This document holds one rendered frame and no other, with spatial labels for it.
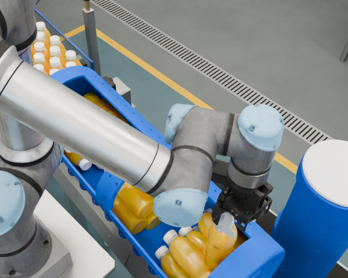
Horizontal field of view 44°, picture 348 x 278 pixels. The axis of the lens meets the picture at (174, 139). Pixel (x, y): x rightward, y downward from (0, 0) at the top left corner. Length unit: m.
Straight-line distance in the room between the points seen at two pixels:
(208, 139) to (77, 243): 0.56
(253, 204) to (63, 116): 0.41
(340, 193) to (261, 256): 0.50
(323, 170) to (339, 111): 1.84
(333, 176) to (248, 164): 0.78
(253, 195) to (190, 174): 0.21
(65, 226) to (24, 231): 0.25
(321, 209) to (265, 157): 0.77
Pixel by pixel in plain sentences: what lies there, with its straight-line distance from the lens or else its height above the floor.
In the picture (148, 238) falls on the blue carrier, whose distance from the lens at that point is 1.34.
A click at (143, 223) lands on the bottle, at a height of 1.03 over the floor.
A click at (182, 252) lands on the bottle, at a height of 1.12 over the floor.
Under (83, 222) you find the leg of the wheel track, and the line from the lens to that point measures 2.07.
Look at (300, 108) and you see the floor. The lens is 3.23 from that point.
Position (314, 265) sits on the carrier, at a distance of 1.79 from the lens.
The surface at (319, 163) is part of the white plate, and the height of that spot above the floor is 1.04.
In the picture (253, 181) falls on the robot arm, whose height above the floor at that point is 1.53.
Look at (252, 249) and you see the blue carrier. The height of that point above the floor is 1.23.
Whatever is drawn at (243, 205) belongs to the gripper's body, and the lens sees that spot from 0.86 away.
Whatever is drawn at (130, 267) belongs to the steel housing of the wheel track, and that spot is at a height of 0.86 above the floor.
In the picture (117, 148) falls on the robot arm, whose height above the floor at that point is 1.69.
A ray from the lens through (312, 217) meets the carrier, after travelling 1.54.
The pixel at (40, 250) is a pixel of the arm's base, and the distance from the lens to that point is 1.02.
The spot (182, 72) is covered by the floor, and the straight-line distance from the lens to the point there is 3.34.
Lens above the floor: 2.15
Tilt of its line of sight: 49 degrees down
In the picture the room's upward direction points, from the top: 4 degrees clockwise
